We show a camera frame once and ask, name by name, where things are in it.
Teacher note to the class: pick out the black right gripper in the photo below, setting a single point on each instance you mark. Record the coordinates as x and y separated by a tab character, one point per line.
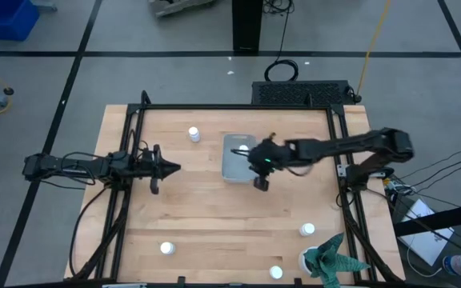
266	154

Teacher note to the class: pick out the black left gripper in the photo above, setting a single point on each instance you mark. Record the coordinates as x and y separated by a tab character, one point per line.
155	164

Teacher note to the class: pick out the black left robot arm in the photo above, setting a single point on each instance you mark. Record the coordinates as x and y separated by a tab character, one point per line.
74	166

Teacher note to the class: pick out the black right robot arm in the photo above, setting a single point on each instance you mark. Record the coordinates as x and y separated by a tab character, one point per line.
354	144

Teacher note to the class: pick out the grey plastic basket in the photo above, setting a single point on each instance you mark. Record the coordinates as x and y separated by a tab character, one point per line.
234	170

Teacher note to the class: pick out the black vented computer case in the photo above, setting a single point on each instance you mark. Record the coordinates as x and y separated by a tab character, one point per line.
294	93

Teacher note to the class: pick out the tall black pillar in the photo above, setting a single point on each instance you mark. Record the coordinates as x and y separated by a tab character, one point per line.
247	24

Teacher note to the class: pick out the green plant in white pot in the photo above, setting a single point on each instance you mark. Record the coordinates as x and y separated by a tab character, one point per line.
326	262

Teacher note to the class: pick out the white power strip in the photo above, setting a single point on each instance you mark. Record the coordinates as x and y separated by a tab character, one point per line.
394	186

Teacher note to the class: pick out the grey metal floor object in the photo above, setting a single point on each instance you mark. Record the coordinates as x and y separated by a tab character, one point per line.
178	7

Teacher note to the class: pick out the black round stand foot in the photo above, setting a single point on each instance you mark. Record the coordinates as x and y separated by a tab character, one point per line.
9	91

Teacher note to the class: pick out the white paper sheet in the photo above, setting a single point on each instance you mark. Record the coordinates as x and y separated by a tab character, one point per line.
426	240

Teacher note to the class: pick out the black metal beam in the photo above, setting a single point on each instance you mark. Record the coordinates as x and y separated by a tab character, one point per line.
438	218

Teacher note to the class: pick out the blue plastic bin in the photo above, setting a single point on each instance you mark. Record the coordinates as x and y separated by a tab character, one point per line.
6	20

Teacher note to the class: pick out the black aluminium table frame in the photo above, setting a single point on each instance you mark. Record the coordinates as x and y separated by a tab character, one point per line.
234	107

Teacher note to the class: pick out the white metal bracket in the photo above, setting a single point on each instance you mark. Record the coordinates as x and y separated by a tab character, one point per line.
342	170

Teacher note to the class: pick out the black frame clamp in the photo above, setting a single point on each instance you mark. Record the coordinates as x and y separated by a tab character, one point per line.
181	281
297	282

